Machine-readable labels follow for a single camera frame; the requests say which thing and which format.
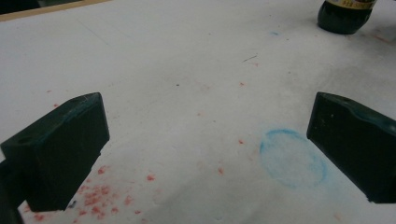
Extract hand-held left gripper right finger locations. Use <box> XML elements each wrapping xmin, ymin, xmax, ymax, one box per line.
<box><xmin>305</xmin><ymin>91</ymin><xmax>396</xmax><ymax>204</ymax></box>

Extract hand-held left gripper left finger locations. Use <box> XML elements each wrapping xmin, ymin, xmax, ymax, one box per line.
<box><xmin>0</xmin><ymin>91</ymin><xmax>111</xmax><ymax>213</ymax></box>

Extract dark bottle with yellow label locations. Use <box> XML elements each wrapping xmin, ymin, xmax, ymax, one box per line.
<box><xmin>317</xmin><ymin>0</ymin><xmax>378</xmax><ymax>35</ymax></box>

